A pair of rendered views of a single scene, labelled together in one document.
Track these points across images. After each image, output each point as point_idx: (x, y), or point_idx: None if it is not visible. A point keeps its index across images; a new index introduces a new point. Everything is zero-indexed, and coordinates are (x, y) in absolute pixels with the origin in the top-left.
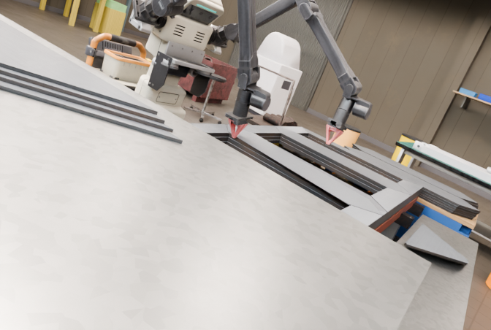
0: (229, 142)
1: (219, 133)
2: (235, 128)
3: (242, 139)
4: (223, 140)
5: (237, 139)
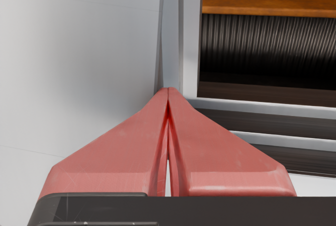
0: (196, 82)
1: (300, 166)
2: (0, 189)
3: (131, 22)
4: (234, 113)
5: (159, 64)
